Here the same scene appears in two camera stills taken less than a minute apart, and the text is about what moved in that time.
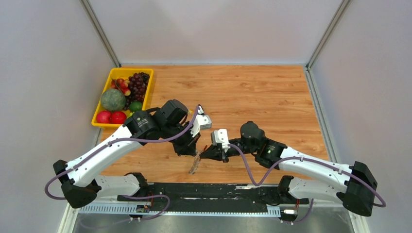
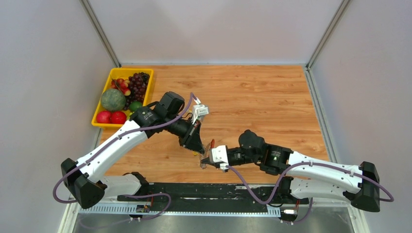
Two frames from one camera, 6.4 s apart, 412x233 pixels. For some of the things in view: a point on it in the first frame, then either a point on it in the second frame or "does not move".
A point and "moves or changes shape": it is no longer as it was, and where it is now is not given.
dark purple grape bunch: (138, 82) does not move
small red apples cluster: (122, 85) does not move
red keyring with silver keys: (197, 161) moves or changes shape
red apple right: (117, 117) does not move
